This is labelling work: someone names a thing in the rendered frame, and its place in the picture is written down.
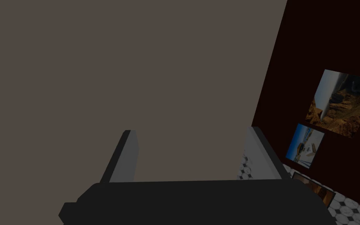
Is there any blue sky landscape picture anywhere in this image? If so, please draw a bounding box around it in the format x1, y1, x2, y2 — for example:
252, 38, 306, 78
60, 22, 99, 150
285, 123, 326, 170

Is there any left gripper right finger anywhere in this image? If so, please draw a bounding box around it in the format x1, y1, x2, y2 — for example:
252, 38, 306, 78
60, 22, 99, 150
242, 126, 292, 180

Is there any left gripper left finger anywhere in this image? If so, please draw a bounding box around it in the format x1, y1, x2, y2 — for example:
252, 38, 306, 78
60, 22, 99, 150
100, 129, 139, 184

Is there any brown canyon landscape picture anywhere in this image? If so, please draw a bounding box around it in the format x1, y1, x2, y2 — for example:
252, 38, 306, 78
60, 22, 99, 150
305, 69, 360, 138

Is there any dark orange framed picture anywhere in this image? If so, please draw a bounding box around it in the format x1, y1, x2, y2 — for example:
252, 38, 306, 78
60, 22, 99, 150
291, 171, 337, 209

